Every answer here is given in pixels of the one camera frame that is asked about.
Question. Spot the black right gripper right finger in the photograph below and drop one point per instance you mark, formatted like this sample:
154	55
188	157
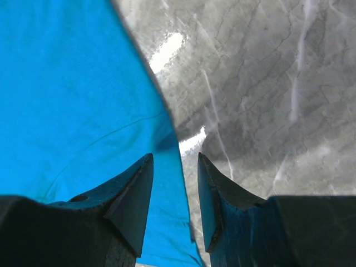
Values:
242	229

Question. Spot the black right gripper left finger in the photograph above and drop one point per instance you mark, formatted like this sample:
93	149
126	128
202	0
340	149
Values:
101	227

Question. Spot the blue t shirt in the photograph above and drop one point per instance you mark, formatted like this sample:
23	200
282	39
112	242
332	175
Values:
78	107

